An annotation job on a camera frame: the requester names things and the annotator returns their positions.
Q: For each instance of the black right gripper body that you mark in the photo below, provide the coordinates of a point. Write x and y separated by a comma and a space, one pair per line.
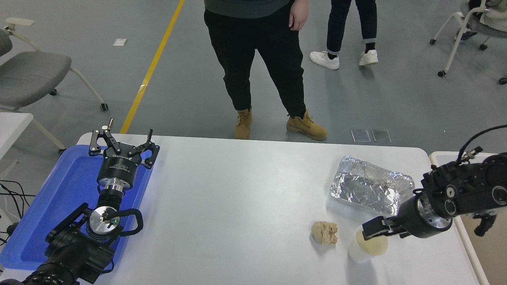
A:
411, 221

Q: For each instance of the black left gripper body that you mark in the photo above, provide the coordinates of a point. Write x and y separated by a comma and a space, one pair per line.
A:
118, 168

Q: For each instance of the white paper cup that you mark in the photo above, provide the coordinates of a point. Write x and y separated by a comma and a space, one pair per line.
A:
358, 253

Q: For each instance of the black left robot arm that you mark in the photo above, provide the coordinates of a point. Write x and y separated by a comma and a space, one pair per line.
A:
71, 253

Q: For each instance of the person's left hand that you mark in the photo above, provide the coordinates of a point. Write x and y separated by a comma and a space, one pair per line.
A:
298, 16

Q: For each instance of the silver foil tray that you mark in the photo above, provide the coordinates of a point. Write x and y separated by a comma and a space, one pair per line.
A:
368, 186

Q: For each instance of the crumpled tan paper ball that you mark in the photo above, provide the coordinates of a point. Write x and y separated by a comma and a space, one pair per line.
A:
324, 232

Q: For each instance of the blue plastic tray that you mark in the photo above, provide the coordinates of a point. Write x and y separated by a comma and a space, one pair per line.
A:
59, 198

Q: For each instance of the clear floor plate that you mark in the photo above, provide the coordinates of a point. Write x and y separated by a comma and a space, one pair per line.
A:
381, 136
360, 135

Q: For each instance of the large pale bin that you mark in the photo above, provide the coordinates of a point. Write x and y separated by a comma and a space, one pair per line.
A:
495, 257

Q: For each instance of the small white side table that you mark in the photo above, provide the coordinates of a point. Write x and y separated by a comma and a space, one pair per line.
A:
12, 126

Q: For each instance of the grey office chair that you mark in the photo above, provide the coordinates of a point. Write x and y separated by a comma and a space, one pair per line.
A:
27, 75

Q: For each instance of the person in tan boots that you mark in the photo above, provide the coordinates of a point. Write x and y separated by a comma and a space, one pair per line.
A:
253, 51

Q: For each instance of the person in white shoes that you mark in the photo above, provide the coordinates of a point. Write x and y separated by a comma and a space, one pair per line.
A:
344, 31

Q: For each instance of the cream fabric bundle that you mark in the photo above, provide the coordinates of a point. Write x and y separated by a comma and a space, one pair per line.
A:
495, 16

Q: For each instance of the white frame chair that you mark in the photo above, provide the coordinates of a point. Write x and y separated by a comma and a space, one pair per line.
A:
459, 35

